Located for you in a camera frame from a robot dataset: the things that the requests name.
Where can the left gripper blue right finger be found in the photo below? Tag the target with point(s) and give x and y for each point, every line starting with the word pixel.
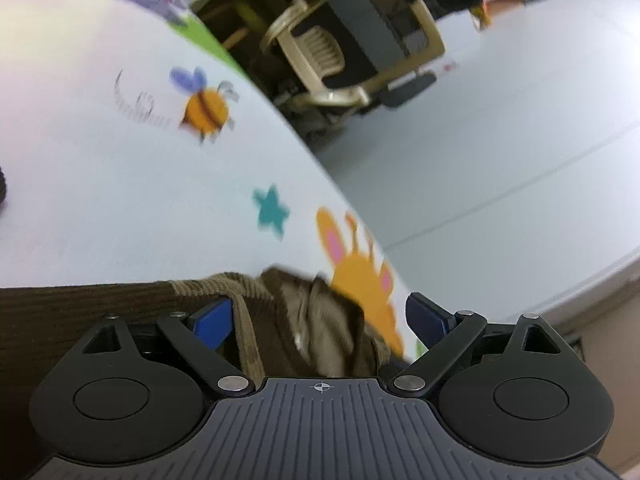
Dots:
pixel 427 320

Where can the white wardrobe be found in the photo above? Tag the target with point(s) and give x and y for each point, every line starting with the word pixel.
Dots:
pixel 512 185

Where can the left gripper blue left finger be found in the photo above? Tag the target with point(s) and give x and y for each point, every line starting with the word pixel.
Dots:
pixel 212 324

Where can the brown dotted corduroy garment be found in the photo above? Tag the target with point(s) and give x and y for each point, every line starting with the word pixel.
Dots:
pixel 284 325

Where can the beige office chair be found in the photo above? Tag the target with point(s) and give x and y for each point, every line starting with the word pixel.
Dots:
pixel 328 60

